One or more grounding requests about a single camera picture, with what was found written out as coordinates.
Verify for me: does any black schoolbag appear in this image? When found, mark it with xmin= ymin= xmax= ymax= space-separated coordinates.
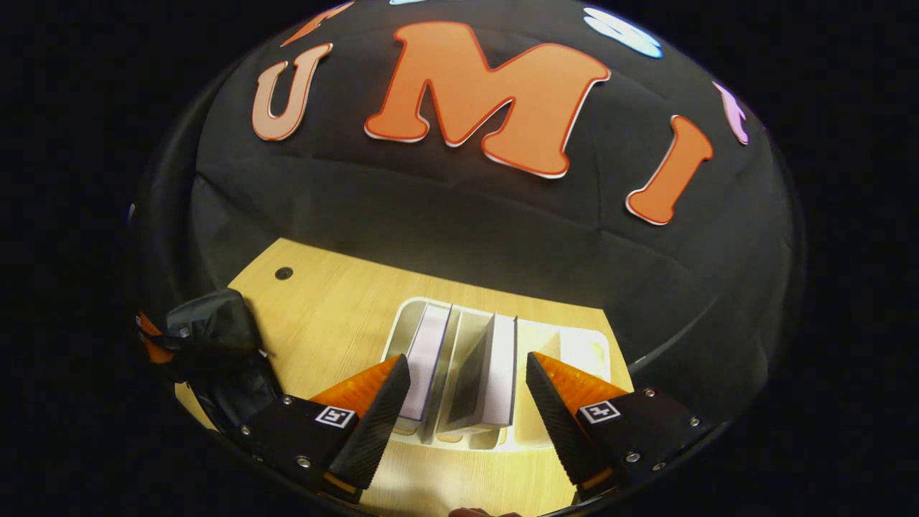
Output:
xmin=162 ymin=289 xmax=284 ymax=432

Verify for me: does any grey portrait cover book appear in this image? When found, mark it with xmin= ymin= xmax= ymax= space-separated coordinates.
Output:
xmin=437 ymin=312 xmax=519 ymax=433

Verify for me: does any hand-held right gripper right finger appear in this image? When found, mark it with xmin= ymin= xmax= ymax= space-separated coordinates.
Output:
xmin=526 ymin=352 xmax=719 ymax=503

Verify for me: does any blue cover book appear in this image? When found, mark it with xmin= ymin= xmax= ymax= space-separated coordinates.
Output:
xmin=397 ymin=302 xmax=453 ymax=422

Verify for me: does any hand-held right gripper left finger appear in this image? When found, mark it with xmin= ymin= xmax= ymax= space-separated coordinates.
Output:
xmin=230 ymin=353 xmax=411 ymax=503

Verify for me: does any white bookshelf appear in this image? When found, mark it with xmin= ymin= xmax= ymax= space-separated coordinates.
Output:
xmin=381 ymin=297 xmax=612 ymax=452

